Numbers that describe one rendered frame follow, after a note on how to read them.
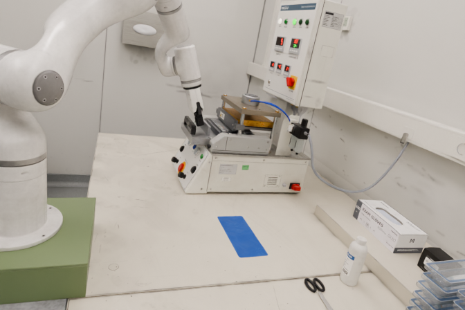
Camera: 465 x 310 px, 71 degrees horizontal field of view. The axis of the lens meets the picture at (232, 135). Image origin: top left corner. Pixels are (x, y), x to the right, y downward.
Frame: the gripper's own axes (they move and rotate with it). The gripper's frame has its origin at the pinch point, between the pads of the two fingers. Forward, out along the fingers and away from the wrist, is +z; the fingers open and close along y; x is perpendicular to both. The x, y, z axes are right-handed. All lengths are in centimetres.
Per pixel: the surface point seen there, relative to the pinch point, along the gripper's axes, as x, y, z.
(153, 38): 2, -126, -28
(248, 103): 22.0, 3.4, -3.3
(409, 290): 33, 80, 35
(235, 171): 7.4, 17.0, 19.3
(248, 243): -1, 50, 27
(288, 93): 38.3, 9.6, -5.1
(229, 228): -4.8, 41.3, 26.0
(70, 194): -89, -123, 75
